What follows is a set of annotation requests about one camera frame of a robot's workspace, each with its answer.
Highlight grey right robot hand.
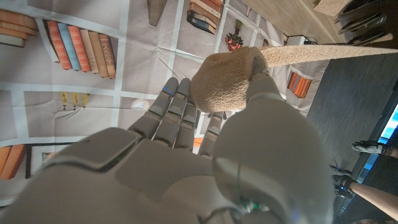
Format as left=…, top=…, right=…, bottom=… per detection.
left=0, top=57, right=336, bottom=224

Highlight tan adhesive wrap roll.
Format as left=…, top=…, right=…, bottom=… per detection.
left=190, top=0, right=398, bottom=113

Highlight white power strip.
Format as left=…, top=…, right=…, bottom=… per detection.
left=285, top=35, right=307, bottom=46

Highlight printed bookshelf backdrop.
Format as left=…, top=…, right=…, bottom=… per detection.
left=0, top=0, right=330, bottom=208

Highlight standing person in shorts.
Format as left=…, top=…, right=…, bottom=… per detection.
left=331, top=139, right=398, bottom=222

